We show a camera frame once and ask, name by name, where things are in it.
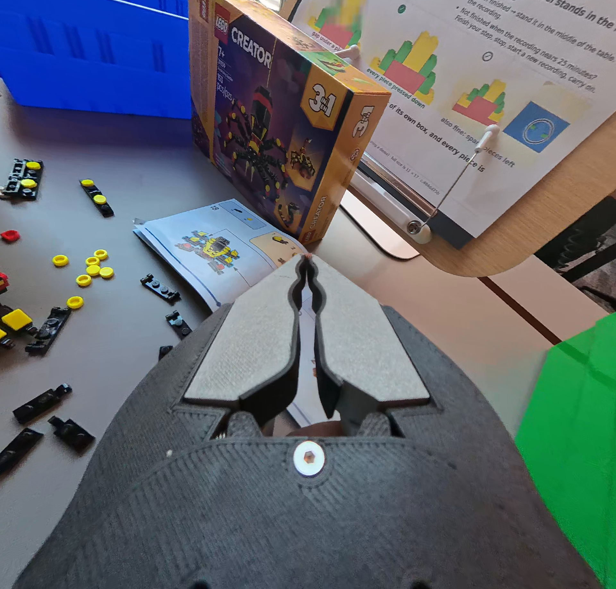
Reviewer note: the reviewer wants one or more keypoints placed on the red round lego piece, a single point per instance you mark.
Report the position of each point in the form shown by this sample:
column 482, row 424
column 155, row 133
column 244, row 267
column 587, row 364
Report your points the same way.
column 10, row 235

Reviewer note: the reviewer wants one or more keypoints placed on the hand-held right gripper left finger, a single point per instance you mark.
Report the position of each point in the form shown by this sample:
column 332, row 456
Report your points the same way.
column 250, row 348

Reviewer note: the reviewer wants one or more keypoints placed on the open lego instruction booklet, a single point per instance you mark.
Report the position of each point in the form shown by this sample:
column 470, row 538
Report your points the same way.
column 192, row 232

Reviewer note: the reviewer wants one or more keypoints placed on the large blue plastic bin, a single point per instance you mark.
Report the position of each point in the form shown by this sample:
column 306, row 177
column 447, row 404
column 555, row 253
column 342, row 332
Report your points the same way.
column 96, row 69

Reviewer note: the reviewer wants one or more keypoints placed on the narrow black plate yellow studs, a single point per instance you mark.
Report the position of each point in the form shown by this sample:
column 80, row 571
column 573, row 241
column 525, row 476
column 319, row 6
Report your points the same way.
column 103, row 206

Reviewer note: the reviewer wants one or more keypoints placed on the lego set cardboard box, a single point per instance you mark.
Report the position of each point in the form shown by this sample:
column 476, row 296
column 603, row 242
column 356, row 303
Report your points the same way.
column 269, row 131

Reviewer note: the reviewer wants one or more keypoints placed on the white stand base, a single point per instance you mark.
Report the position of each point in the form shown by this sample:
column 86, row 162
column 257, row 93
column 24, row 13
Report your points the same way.
column 380, row 235

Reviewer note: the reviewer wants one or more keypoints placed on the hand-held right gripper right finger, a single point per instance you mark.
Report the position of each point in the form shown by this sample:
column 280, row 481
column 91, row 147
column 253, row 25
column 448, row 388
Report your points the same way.
column 365, row 353

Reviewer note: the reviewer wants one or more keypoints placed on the printed instruction sheet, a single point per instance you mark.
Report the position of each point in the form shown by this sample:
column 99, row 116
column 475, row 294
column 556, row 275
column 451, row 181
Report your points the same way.
column 529, row 93

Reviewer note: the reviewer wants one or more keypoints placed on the scattered black lego plates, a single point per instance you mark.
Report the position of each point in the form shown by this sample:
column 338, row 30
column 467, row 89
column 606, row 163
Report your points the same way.
column 160, row 289

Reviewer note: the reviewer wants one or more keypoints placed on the cluster of yellow round studs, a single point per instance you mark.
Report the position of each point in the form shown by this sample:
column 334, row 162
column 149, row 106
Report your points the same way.
column 60, row 260

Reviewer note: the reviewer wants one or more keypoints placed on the green plastic bin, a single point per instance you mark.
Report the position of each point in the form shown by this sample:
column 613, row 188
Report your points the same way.
column 572, row 430

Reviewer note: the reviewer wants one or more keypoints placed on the wide black plate yellow studs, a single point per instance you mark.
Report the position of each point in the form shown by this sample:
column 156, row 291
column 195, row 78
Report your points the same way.
column 19, row 189

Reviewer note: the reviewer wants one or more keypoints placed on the yellow red black lego assembly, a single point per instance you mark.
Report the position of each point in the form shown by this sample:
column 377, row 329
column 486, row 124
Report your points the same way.
column 17, row 319

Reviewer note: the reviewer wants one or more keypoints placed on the wooden document stand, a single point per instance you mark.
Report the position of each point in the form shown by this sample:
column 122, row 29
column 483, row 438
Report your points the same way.
column 529, row 242

